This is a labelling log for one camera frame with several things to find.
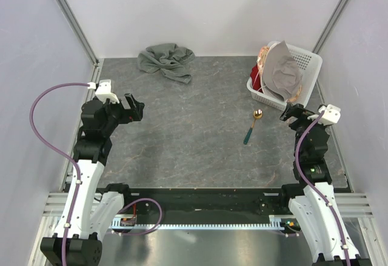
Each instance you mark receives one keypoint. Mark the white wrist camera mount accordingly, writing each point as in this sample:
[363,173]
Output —
[330,114]
[104,91]

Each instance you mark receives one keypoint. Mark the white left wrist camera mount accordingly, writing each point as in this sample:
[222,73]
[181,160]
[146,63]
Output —
[104,91]

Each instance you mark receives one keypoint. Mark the gold spoon green handle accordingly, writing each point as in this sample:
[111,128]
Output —
[257,114]

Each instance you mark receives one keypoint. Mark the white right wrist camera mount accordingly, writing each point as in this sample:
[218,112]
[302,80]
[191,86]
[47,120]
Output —
[330,114]

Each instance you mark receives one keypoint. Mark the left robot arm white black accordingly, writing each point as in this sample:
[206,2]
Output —
[78,236]

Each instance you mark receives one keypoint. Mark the grey-green cloth napkin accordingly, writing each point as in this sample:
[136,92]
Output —
[169,59]

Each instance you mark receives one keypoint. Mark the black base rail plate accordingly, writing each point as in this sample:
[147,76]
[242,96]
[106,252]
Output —
[266,201]

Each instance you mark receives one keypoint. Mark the right aluminium frame post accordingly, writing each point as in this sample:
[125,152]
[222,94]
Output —
[329,27]

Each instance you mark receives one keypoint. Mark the patterned pink cloth in basket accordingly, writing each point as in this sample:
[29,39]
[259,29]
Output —
[262,56]

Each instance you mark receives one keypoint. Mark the grey cloth in basket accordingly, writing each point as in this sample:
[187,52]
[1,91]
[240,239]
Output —
[281,74]

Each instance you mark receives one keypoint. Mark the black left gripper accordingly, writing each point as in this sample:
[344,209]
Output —
[127,114]

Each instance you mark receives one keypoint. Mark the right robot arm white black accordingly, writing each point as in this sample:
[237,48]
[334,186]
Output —
[312,200]

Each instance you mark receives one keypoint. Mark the slotted cable duct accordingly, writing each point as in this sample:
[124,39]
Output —
[275,223]

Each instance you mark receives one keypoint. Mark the aluminium frame post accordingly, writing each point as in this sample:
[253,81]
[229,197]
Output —
[329,27]
[75,26]

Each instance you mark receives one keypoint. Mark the left aluminium frame post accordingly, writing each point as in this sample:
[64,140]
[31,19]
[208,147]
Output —
[75,26]

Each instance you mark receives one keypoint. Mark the red cloth in basket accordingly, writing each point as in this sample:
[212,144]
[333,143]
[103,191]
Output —
[255,79]

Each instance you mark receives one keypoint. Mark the white plastic basket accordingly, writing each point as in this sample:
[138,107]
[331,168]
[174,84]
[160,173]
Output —
[309,65]

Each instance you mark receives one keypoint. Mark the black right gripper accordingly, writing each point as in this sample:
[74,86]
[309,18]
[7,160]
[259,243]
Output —
[298,111]

